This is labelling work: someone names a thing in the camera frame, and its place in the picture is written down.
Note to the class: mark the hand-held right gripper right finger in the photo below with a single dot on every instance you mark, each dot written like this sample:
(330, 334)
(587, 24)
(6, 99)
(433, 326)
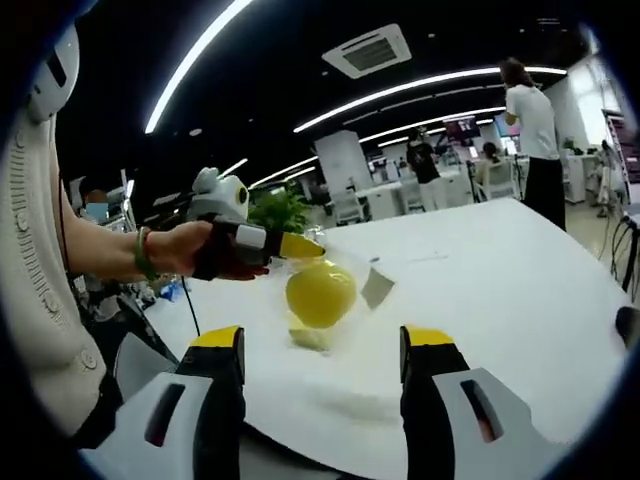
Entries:
(427, 400)

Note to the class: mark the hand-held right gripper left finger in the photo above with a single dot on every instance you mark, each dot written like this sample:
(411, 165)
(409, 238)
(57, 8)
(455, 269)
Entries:
(215, 400)

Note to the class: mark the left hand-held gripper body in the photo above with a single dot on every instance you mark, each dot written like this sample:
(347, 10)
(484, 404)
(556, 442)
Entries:
(217, 197)

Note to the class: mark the rounded yellow silicone block bagged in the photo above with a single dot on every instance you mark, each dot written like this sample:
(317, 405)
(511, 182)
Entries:
(320, 295)

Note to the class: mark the rectangular yellow silicone block bagged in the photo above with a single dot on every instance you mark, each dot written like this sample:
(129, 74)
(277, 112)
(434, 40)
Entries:
(310, 338)

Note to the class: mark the person's left hand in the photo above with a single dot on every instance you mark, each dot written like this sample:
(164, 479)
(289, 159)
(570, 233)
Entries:
(180, 250)

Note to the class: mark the green potted plant white pot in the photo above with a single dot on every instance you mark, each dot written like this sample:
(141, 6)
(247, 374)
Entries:
(275, 212)

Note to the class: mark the grey mesh office chair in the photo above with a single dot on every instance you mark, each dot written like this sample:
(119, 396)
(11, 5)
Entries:
(142, 357)

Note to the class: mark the blue plastic packet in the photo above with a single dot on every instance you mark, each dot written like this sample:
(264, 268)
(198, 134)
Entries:
(170, 291)

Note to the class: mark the white chest device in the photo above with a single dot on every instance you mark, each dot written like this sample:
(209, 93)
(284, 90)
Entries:
(52, 75)

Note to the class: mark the person's cream knit cardigan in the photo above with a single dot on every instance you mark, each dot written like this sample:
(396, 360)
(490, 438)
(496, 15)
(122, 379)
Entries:
(35, 300)

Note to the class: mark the ceiling air vent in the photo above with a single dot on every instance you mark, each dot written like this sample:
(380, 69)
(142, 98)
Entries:
(367, 51)

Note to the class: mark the long curved ceiling light strip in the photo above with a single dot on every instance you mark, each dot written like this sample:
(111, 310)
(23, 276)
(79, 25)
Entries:
(425, 85)

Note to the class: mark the wall screen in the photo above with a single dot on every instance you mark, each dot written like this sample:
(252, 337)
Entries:
(502, 125)

